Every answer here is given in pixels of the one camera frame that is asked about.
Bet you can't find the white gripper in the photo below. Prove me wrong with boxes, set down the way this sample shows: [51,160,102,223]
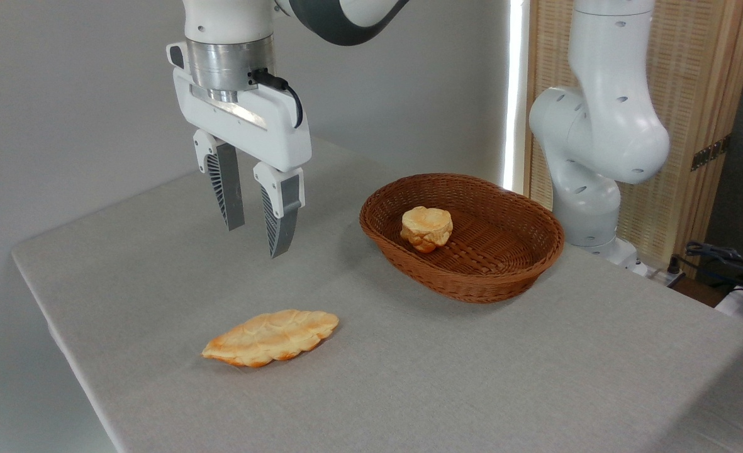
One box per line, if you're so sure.
[167,40,313,259]

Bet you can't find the leaf-shaped bread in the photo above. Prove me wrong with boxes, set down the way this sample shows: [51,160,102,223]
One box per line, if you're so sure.
[201,309,340,368]

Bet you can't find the small round bread roll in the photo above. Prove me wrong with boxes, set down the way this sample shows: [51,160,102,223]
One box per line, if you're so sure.
[400,206,454,254]

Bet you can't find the brown oval wicker basket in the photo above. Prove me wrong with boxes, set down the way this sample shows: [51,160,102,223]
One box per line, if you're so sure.
[359,173,566,304]

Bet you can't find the grey tablecloth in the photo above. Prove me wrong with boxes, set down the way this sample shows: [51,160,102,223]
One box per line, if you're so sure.
[11,135,743,453]

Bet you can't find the wooden folding screen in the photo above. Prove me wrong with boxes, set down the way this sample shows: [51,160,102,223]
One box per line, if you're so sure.
[525,0,743,277]

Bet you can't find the black metal screen hinge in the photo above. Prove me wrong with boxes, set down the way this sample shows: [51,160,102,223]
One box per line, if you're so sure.
[691,135,732,172]

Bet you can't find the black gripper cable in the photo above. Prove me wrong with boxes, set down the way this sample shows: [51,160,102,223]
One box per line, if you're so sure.
[250,67,304,130]

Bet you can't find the black cable bundle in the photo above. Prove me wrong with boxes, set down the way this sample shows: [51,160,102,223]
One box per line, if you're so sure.
[684,240,743,298]

